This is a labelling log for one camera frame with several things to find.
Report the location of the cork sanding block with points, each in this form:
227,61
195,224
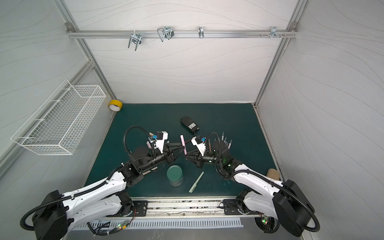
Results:
273,174

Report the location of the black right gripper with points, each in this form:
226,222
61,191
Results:
197,157

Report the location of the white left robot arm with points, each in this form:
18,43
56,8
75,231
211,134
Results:
60,213

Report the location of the green lidded round container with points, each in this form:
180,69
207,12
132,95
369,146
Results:
175,175

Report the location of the light green pen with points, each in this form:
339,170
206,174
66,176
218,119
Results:
193,187

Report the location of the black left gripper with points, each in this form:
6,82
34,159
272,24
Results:
167,155

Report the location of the yellow tape roll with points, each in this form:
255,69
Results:
115,105

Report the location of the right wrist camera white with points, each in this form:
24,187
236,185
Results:
199,142

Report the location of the metal hook clamp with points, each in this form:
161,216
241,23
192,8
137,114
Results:
165,33

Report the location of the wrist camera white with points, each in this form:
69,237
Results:
159,140
199,142

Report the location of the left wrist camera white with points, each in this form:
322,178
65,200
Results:
159,140

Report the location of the metal bracket clamp right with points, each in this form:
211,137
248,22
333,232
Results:
273,34

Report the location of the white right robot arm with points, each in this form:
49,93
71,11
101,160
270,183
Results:
279,204

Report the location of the aluminium cross rail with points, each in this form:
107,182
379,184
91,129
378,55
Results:
179,34

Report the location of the small metal ring clamp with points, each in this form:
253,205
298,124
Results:
201,32

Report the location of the pink pen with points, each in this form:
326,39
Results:
183,144

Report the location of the metal u-bolt clamp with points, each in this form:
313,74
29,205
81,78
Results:
135,40

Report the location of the white wire basket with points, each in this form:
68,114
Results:
58,125

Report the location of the black battery box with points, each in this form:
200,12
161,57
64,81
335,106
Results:
189,124

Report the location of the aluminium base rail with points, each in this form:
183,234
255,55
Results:
184,207

